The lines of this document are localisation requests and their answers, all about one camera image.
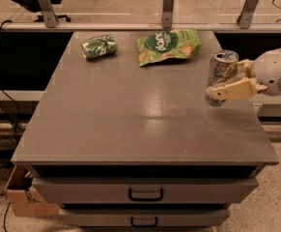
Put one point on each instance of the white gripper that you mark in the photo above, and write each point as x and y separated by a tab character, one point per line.
274	73

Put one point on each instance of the silver redbull can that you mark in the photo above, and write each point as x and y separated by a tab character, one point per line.
223	66

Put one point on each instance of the green rice chip bag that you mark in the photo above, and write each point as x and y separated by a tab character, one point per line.
173	44

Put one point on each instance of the crushed green soda can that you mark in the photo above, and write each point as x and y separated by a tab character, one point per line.
99	46

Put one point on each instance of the grey drawer cabinet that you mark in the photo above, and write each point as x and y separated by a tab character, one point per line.
114	119

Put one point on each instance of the lower grey drawer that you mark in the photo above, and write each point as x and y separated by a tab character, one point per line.
144	218

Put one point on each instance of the grey drawer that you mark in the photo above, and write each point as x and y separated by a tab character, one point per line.
144	218
144	190

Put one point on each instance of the upper grey drawer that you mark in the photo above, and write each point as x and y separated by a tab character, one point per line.
144	190

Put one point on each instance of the cardboard box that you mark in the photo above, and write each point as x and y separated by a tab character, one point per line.
24	198

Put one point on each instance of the right metal bracket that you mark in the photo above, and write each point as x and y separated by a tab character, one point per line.
246	15

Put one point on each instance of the metal bracket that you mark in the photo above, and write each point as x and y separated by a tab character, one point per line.
246	15
167	13
49	17

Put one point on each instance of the middle metal bracket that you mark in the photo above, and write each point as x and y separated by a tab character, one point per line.
167	13

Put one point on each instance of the left metal bracket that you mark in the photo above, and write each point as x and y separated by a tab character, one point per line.
49	17

